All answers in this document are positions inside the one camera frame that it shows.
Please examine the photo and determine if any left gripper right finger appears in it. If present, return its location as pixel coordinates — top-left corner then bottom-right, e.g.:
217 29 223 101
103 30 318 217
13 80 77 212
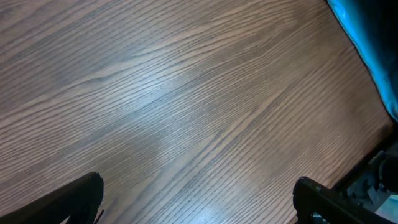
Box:
293 177 393 224

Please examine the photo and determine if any light blue t-shirt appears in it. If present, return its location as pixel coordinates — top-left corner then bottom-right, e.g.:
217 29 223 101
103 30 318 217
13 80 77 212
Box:
327 0 397 120

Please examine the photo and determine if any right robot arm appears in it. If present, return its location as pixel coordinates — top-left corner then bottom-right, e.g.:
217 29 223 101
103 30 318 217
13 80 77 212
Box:
332 124 397 213

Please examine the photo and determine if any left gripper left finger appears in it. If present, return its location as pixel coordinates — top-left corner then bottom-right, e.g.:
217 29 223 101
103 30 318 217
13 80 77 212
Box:
1 172 104 224

